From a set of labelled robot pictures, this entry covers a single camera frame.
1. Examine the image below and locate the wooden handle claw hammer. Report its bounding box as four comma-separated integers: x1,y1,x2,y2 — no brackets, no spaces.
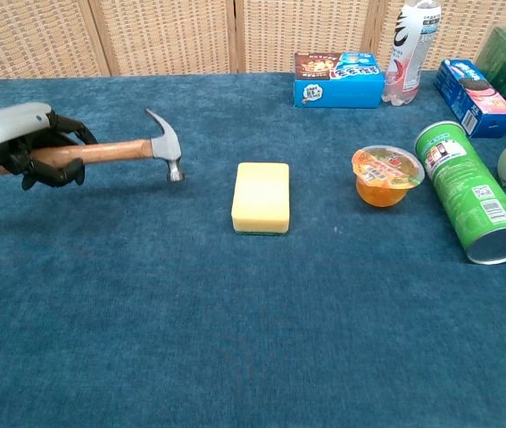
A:
0,108,186,183

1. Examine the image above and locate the woven rattan folding screen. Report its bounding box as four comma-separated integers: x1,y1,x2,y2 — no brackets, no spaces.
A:
0,0,506,82

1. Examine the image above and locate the green chips can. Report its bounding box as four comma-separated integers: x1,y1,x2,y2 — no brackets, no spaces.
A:
414,119,506,266

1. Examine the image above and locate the blue Oreo cookie box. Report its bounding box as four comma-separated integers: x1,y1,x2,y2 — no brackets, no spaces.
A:
433,58,506,139

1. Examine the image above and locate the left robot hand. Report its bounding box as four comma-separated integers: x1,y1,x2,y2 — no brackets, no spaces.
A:
0,102,99,192

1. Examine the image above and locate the blue table cloth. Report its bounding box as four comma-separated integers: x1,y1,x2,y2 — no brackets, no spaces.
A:
0,70,506,428

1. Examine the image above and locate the clear drink bottle white label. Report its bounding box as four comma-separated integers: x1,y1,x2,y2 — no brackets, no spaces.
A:
381,0,443,108

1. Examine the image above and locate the yellow sponge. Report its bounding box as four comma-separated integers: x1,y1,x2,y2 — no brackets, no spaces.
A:
230,161,291,236

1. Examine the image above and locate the blue snack box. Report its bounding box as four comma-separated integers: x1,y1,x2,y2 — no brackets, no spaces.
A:
293,52,386,109

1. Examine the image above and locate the orange fruit jelly cup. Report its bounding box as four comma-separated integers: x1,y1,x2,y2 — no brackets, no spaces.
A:
351,144,426,209

